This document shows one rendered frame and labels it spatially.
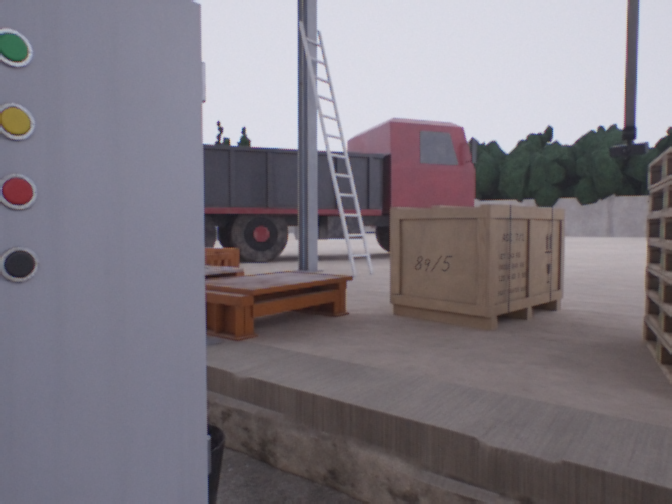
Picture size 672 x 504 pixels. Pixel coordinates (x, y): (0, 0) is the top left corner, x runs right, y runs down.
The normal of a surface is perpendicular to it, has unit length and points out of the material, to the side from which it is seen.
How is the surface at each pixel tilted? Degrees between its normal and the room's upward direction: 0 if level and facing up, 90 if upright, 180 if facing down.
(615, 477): 90
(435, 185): 90
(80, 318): 90
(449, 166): 86
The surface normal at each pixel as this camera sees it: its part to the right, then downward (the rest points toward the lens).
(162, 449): 0.80, 0.03
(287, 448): -0.51, 0.04
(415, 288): -0.72, 0.04
